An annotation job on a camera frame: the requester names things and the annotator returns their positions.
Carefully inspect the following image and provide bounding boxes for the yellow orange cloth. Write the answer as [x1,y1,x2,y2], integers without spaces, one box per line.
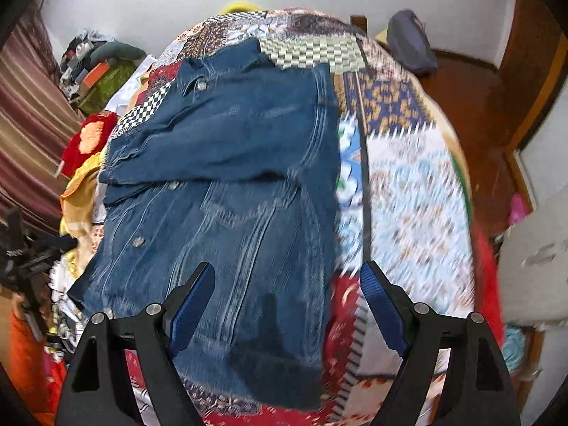
[60,151,109,236]

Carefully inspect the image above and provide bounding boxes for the pink object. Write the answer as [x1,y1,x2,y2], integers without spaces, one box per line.
[508,193,529,225]

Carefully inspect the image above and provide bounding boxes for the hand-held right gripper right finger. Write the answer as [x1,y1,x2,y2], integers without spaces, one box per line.
[359,261,522,426]

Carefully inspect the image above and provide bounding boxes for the grey cloth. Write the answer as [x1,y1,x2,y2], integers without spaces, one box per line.
[499,217,568,322]

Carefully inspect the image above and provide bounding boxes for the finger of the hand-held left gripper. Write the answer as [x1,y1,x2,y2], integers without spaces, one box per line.
[27,236,78,271]

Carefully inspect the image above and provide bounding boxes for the wooden wardrobe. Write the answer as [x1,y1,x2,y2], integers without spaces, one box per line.
[497,0,568,152]

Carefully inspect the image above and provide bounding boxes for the pile of mixed clutter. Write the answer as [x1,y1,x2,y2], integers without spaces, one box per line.
[60,30,116,98]

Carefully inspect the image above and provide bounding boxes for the dark grey pillow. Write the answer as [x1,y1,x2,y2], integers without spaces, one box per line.
[90,42,146,64]

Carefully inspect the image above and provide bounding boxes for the green patterned bag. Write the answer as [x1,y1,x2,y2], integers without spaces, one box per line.
[77,60,136,116]

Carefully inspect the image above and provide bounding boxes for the red cloth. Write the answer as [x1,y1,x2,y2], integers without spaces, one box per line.
[470,226,507,342]

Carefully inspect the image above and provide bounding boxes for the orange box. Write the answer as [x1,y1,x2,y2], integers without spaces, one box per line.
[84,63,111,88]

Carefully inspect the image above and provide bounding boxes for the patchwork printed blanket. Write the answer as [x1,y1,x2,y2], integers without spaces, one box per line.
[89,6,477,426]

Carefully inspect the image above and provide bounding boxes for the blue denim jacket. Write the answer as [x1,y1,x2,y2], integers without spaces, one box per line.
[66,38,342,411]

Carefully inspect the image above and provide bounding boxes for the grey backpack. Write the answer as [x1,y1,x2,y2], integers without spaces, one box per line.
[386,9,439,76]

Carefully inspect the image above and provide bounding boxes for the striped brown curtain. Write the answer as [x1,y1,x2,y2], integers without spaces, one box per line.
[0,6,85,236]

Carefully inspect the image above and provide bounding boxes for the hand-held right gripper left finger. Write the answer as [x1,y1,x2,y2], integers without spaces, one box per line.
[55,262,217,426]

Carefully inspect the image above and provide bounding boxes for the yellow cushion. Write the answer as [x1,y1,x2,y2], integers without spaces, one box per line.
[220,1,262,15]

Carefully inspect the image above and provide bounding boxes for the white cloth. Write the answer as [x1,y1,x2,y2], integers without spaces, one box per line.
[106,55,157,113]

